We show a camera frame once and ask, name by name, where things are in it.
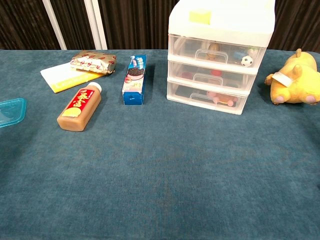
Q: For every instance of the small gold ball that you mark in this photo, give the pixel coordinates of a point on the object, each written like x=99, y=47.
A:
x=214, y=47

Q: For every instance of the clear plastic drawer with toys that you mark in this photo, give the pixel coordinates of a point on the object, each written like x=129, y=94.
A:
x=185, y=47

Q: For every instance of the small red toy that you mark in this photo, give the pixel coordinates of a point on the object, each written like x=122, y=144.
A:
x=216, y=73

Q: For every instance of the blue clear plastic lid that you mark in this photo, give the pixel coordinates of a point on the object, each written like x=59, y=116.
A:
x=11, y=112

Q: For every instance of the dark brown pleated curtain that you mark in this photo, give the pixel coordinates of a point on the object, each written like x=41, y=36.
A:
x=137, y=25

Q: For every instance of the white yellow booklet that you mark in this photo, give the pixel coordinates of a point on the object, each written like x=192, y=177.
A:
x=62, y=77

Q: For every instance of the teal table cloth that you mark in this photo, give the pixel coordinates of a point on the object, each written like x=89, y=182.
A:
x=160, y=175

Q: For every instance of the blue cookie box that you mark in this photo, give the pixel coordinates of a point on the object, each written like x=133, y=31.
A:
x=133, y=85

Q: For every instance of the thin white post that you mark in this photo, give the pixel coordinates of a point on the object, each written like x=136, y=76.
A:
x=53, y=25

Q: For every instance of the yellow sticky note pad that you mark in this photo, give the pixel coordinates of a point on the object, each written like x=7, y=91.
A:
x=200, y=17

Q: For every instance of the white plastic drawer unit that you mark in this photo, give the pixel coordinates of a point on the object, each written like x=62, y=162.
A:
x=225, y=27

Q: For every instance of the small blue toy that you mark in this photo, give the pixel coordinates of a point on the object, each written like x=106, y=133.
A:
x=240, y=54

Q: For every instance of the clear drawer with red toy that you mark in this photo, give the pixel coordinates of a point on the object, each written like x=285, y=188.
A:
x=180, y=71

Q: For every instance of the small green white toy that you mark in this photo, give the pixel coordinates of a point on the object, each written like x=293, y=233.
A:
x=252, y=52

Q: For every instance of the brown milk tea bottle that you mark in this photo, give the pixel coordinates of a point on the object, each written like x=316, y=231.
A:
x=77, y=107

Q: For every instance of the yellow plush toy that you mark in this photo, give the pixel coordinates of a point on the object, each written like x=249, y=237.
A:
x=297, y=80

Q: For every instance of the clear drawer with pink toy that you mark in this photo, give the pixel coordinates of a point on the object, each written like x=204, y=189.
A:
x=182, y=93

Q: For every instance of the gold foil snack package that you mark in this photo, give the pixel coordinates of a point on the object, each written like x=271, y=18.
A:
x=92, y=62

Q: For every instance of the pink toy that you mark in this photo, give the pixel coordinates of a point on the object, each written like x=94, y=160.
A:
x=222, y=98

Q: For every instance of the small soccer ball toy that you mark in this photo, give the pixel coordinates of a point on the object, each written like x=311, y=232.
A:
x=247, y=61

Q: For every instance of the wide white post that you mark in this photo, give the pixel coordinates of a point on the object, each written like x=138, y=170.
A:
x=96, y=25

